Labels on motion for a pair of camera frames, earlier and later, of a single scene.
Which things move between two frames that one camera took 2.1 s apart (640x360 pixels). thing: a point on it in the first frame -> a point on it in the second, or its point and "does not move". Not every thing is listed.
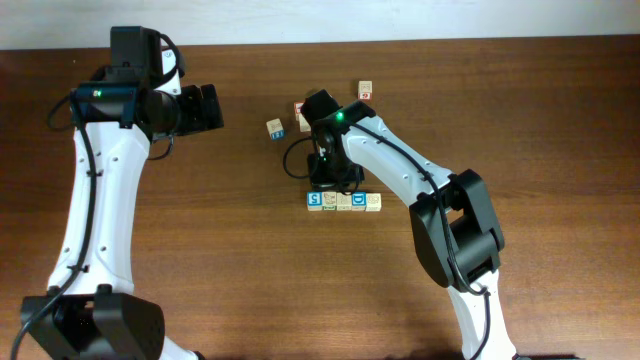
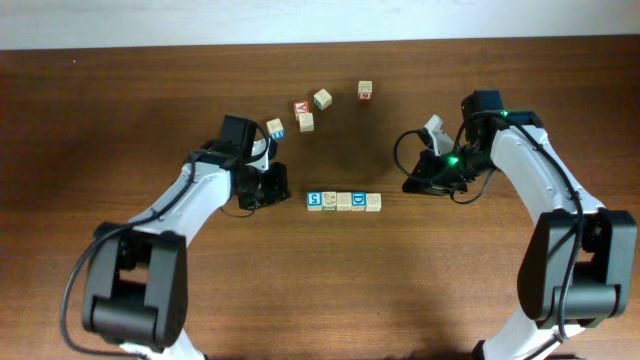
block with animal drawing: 329,201 does not move
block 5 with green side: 343,202 does not move
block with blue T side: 373,202 does not move
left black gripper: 203,118 -> 277,191
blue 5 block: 314,200 does not move
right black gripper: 319,181 -> 428,180
